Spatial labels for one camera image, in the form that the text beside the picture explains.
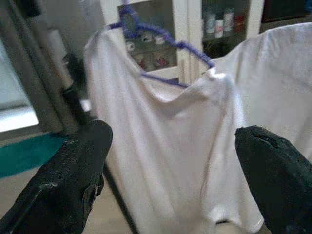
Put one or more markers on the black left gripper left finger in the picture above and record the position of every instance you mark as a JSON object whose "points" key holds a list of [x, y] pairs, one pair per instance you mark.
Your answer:
{"points": [[61, 175]]}

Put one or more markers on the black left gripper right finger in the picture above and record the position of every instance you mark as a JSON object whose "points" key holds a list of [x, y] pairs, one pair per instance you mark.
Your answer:
{"points": [[280, 182]]}

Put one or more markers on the white shirt with green print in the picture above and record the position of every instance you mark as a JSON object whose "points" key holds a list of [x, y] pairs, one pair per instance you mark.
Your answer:
{"points": [[275, 73]]}

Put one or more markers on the purple clothes hanger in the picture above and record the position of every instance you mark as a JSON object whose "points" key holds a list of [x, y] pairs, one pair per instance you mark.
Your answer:
{"points": [[181, 45]]}

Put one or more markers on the teal floor mat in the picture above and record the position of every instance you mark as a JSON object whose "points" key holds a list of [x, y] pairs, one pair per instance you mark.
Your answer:
{"points": [[24, 156]]}

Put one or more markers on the white framed glass door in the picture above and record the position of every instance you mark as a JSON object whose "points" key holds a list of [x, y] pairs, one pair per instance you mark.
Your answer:
{"points": [[9, 97]]}

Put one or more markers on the plain white t-shirt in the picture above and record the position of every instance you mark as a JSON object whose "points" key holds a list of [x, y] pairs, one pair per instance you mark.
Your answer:
{"points": [[158, 146]]}

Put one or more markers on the metal clothes rack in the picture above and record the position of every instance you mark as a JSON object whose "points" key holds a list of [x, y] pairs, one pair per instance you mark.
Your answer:
{"points": [[57, 48]]}

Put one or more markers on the white glass-door cabinet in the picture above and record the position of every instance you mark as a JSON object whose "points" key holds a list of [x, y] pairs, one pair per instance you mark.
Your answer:
{"points": [[190, 24]]}

